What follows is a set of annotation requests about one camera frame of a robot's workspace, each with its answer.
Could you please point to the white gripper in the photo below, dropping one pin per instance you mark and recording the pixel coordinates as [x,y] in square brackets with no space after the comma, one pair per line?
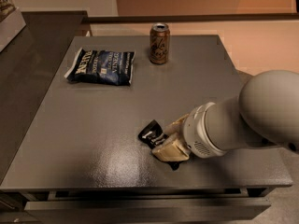
[195,131]

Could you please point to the black rxbar chocolate bar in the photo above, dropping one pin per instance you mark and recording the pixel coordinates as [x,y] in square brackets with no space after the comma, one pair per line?
[152,135]

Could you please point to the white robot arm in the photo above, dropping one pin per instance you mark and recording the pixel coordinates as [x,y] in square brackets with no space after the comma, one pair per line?
[264,114]

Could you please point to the blue chip bag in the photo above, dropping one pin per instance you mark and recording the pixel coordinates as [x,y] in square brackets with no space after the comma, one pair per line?
[102,67]

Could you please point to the grey table drawer front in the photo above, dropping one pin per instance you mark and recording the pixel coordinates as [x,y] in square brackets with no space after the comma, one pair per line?
[150,211]

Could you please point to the gold soda can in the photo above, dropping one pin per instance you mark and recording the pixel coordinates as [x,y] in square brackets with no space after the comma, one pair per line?
[159,37]

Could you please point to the box on side counter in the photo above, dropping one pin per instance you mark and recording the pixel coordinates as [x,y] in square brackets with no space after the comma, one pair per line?
[11,22]

